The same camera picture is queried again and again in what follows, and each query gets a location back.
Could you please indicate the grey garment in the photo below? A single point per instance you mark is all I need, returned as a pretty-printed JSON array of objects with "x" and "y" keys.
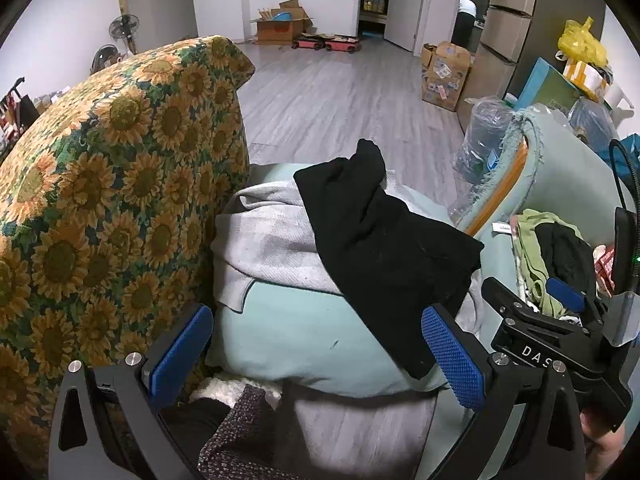
[{"x": 270, "y": 245}]

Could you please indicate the clear plastic bag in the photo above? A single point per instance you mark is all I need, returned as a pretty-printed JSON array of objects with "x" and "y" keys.
[{"x": 595, "y": 122}]

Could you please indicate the black garment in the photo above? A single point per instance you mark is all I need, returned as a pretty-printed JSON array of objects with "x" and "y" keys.
[{"x": 565, "y": 255}]

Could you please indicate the yellow plastic bag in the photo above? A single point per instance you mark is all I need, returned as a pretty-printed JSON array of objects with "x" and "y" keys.
[{"x": 582, "y": 42}]

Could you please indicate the teal flat box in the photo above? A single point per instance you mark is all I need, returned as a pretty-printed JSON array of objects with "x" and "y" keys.
[{"x": 550, "y": 87}]

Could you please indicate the sunflower print table cloth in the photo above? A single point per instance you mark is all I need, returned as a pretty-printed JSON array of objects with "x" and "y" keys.
[{"x": 100, "y": 210}]

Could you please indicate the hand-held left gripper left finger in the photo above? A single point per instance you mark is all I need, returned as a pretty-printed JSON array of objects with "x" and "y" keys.
[{"x": 182, "y": 350}]

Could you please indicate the cardboard box with stickers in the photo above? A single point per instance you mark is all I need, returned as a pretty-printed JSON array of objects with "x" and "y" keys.
[{"x": 450, "y": 77}]

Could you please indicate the white door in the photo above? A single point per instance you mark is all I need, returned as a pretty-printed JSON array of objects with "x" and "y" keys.
[{"x": 410, "y": 0}]

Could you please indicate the pile of clothes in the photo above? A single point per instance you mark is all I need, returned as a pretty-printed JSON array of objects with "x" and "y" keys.
[{"x": 530, "y": 255}]

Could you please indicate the white orange bag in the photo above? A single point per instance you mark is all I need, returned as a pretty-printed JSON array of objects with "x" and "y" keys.
[{"x": 585, "y": 77}]

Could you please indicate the black standing fan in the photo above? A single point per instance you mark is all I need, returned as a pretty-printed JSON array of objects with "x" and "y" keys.
[{"x": 124, "y": 27}]

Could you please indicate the beige refrigerator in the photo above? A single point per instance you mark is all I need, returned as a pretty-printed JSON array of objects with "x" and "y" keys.
[{"x": 510, "y": 30}]

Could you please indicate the open cardboard box blue contents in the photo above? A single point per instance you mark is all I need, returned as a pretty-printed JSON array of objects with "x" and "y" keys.
[{"x": 277, "y": 27}]

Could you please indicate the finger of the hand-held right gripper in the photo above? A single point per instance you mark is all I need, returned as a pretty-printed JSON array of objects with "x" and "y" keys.
[
  {"x": 505, "y": 300},
  {"x": 565, "y": 292}
]

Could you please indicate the white fluffy cloth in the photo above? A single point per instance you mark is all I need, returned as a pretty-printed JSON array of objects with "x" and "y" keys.
[{"x": 220, "y": 390}]

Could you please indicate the red white patterned cloth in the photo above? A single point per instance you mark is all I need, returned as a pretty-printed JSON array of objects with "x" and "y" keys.
[{"x": 605, "y": 265}]

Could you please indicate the red black bag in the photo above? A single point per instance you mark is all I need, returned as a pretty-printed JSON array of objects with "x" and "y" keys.
[{"x": 15, "y": 110}]

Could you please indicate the black sweater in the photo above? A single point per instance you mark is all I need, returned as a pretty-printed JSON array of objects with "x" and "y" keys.
[{"x": 380, "y": 250}]

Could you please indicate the light green covered armchair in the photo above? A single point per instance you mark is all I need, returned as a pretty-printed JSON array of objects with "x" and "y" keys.
[{"x": 280, "y": 340}]

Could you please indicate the grey fan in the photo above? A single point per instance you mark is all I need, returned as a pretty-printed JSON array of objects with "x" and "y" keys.
[{"x": 105, "y": 55}]

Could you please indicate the person's right hand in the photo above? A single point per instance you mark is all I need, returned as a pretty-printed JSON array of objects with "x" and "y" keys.
[{"x": 602, "y": 445}]

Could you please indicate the small cardboard box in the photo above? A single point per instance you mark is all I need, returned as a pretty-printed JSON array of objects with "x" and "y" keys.
[{"x": 428, "y": 55}]

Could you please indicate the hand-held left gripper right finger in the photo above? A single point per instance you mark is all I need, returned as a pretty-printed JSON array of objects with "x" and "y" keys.
[{"x": 452, "y": 365}]

